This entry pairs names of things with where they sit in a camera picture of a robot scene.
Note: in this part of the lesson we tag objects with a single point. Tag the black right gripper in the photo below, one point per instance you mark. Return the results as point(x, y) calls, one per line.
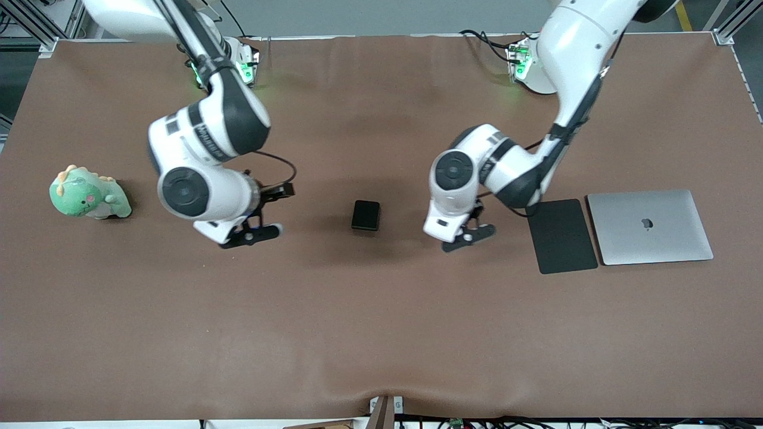
point(275, 192)

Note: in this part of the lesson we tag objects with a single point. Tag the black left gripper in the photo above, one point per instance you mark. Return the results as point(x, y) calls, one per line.
point(476, 212)

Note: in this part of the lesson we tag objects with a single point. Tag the black smartphone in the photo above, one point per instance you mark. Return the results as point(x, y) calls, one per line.
point(365, 215)

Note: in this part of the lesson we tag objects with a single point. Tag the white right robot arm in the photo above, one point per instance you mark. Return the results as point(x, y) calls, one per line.
point(202, 143)

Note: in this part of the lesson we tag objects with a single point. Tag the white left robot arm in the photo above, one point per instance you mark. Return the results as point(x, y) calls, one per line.
point(578, 47)

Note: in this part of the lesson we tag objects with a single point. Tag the left arm base panel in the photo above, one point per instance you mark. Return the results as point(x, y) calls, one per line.
point(517, 62)

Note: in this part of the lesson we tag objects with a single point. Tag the right arm base panel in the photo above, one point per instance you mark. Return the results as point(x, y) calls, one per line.
point(249, 62)

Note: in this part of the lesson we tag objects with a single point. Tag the black mouse pad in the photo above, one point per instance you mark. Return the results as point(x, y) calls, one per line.
point(560, 236)

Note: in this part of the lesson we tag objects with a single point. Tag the brown table cover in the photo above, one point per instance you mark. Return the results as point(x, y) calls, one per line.
point(238, 310)

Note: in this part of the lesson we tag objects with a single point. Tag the silver closed laptop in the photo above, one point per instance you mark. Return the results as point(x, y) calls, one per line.
point(626, 238)

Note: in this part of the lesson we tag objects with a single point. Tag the green dinosaur plush toy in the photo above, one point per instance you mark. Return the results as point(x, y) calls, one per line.
point(77, 196)

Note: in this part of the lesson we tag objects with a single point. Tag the small green connector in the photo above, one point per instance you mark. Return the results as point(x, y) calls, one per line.
point(456, 422)

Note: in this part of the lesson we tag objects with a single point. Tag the aluminium frame profile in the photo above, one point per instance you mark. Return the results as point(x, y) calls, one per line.
point(724, 33)
point(36, 24)

